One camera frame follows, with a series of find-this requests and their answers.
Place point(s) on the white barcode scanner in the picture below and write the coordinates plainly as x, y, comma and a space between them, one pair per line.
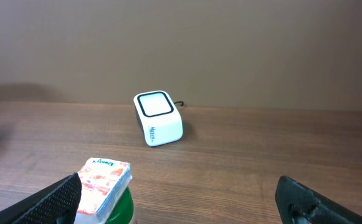
158, 117

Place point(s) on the green lid round container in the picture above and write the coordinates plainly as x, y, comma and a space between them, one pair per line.
124, 211

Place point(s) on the orange Kleenex tissue pack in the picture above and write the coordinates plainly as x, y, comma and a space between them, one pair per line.
103, 183

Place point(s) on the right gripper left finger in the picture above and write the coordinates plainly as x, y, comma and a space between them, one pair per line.
55, 204

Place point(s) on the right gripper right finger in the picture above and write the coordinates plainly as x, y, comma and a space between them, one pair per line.
297, 203

